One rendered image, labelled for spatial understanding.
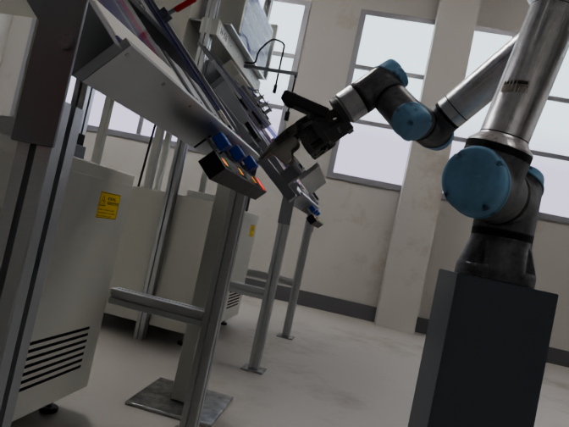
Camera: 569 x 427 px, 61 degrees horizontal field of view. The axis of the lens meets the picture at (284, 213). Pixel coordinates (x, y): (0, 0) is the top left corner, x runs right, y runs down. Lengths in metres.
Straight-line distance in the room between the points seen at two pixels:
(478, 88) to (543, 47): 0.21
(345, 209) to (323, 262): 0.48
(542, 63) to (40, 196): 0.79
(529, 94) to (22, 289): 0.81
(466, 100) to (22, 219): 0.89
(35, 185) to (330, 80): 3.83
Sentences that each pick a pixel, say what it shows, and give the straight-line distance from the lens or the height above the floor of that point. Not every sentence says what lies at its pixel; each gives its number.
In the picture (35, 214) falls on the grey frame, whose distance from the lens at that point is 0.55.
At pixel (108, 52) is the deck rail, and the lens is 0.60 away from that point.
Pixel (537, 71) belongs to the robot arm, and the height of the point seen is 0.91.
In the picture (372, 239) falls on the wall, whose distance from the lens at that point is 4.04.
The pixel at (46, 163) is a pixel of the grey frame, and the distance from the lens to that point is 0.55.
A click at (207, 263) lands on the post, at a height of 0.42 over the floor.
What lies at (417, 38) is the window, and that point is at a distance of 4.41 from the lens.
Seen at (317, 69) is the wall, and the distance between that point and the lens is 4.31.
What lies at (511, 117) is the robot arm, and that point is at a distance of 0.93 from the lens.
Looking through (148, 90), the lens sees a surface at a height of 0.70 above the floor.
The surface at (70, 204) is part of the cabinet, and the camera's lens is 1.12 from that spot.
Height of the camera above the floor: 0.55
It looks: 2 degrees up
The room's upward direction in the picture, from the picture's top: 12 degrees clockwise
